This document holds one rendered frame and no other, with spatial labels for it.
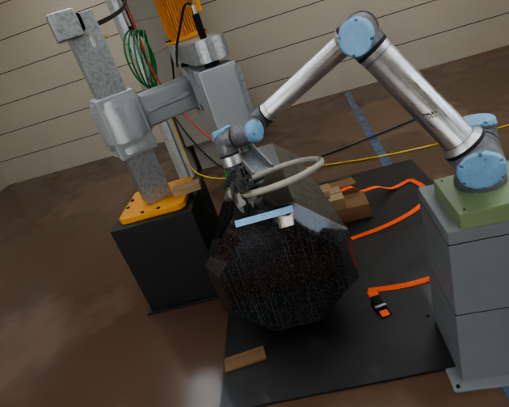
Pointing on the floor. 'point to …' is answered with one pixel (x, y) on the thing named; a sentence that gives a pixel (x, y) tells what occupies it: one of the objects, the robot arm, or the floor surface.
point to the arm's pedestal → (477, 295)
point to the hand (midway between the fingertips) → (246, 207)
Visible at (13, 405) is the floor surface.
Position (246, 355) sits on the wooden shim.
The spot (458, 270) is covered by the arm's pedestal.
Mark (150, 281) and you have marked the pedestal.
